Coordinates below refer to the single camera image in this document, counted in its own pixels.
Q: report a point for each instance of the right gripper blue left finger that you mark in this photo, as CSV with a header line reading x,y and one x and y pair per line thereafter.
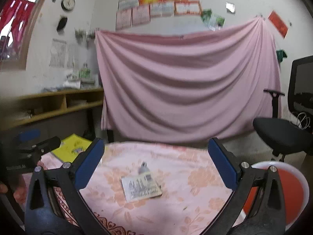
x,y
86,163

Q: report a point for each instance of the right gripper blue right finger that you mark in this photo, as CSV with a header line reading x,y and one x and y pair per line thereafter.
x,y
225,162

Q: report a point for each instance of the white printed pouch package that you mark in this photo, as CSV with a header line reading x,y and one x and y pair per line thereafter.
x,y
140,187

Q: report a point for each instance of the orange trash bucket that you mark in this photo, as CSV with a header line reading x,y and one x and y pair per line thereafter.
x,y
295,188

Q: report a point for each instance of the person's left hand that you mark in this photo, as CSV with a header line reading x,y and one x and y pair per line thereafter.
x,y
3,188

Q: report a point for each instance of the yellow children's book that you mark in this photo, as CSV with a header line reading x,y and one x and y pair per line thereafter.
x,y
70,148

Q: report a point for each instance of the wooden shelf unit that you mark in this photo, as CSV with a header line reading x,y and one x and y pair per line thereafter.
x,y
32,108

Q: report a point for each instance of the pink floral tablecloth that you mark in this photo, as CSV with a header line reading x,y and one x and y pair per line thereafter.
x,y
192,193

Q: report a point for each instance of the black office chair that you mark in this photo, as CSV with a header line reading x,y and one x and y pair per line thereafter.
x,y
291,135

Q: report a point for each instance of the pink hanging sheet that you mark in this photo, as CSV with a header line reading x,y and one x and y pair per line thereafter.
x,y
190,87

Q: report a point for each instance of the papers pile on shelf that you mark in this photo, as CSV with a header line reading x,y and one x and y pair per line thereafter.
x,y
73,82

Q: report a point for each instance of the green candy jar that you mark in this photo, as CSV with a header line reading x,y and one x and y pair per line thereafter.
x,y
84,72

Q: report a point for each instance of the green wall hook item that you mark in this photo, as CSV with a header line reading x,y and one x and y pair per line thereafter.
x,y
281,55

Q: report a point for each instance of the red paper wall decoration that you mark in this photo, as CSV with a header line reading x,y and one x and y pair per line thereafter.
x,y
278,23

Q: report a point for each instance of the round wall clock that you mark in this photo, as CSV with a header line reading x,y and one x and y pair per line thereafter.
x,y
68,5

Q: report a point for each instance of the certificates on wall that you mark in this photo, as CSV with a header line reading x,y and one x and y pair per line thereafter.
x,y
131,13

